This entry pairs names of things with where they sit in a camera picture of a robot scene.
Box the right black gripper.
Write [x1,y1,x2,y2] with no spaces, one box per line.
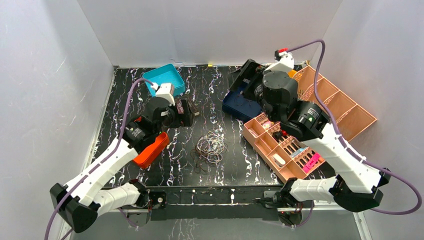
[225,58,278,123]

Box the dark cable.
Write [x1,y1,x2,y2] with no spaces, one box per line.
[233,94,263,110]

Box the cable bundle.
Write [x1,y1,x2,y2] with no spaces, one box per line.
[190,129,229,175]

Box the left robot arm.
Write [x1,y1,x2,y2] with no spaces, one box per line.
[49,96,196,233]

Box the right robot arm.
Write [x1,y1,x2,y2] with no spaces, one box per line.
[230,59,390,213]

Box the paperback book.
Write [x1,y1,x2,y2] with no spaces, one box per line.
[186,96,200,116]

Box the dark blue plastic bin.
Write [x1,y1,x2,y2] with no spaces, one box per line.
[222,82,262,123]

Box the orange plastic bin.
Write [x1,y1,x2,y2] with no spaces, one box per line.
[132,132,170,169]

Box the yellow plastic bin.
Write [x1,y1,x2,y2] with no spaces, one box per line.
[287,69,297,78]

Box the teal plastic bin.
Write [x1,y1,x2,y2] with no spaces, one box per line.
[142,64,186,97]

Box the red black small tool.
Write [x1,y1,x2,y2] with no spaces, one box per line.
[272,130,288,142]

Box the pink desk organizer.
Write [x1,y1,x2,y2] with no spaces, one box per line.
[242,66,377,182]

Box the pink eraser block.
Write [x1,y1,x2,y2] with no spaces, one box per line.
[302,153,325,174]

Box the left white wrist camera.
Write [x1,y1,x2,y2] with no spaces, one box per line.
[150,82,175,107]

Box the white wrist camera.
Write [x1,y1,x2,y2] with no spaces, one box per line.
[150,82,175,107]
[264,48,295,74]

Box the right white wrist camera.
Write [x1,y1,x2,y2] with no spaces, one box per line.
[264,48,295,74]

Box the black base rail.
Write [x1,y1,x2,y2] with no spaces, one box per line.
[117,183,316,229]

